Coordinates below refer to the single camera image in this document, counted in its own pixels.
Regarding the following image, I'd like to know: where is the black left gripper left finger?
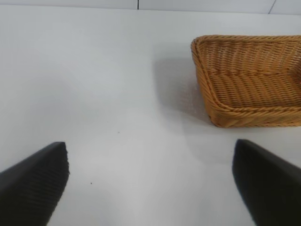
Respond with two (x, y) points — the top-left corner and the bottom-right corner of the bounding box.
(0, 141), (71, 226)

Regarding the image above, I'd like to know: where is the woven wicker basket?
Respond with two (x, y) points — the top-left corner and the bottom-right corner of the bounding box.
(190, 34), (301, 129)

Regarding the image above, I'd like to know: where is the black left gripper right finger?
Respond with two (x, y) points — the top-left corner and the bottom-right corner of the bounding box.
(232, 138), (301, 226)

